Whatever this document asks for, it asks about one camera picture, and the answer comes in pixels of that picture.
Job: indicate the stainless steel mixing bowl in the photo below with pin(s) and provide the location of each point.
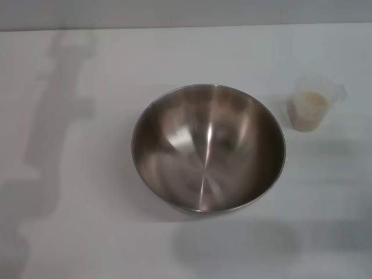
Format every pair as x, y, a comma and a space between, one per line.
207, 154

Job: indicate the white rice grains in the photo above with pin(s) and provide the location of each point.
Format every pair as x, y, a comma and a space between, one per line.
309, 112

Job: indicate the clear plastic measuring cup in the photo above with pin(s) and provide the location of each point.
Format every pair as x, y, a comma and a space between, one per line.
315, 84

